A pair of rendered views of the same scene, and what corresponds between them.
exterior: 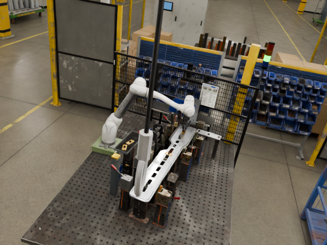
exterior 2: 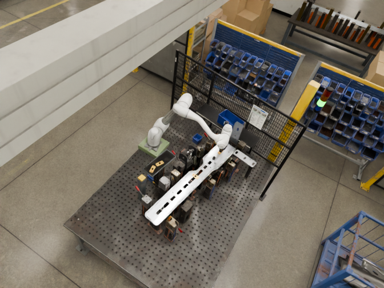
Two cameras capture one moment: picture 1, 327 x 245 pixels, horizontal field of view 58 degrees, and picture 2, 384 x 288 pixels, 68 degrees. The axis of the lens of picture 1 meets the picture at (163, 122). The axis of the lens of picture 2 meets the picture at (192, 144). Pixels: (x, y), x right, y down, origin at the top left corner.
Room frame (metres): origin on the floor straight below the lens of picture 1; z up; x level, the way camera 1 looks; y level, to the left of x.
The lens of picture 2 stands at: (0.66, -0.40, 3.65)
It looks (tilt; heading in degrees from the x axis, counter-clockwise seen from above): 50 degrees down; 13
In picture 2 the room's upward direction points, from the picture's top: 11 degrees clockwise
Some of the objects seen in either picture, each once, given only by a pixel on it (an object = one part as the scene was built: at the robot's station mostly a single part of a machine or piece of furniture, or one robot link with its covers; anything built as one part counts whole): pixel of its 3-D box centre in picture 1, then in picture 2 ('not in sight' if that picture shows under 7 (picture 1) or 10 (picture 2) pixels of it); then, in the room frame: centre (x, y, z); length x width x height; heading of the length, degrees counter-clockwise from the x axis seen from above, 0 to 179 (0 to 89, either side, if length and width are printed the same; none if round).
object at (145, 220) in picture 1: (140, 205); (155, 222); (1.82, 0.09, 0.84); 0.18 x 0.06 x 0.29; 72
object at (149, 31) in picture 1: (153, 51); (246, 15); (7.54, 0.53, 0.52); 1.20 x 0.80 x 1.05; 168
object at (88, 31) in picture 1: (85, 60); (160, 35); (4.81, 1.48, 1.00); 1.34 x 0.14 x 2.00; 81
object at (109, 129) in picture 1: (109, 131); (154, 135); (2.80, 0.59, 0.92); 0.18 x 0.16 x 0.22; 3
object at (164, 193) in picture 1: (162, 207); (171, 229); (1.80, -0.10, 0.88); 0.15 x 0.11 x 0.36; 72
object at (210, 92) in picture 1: (208, 95); (257, 116); (3.36, -0.51, 1.30); 0.23 x 0.02 x 0.31; 72
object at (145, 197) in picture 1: (168, 155); (195, 178); (2.40, -0.10, 1.00); 1.38 x 0.22 x 0.02; 162
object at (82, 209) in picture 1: (160, 167); (192, 178); (2.58, -0.04, 0.68); 2.56 x 1.61 x 0.04; 171
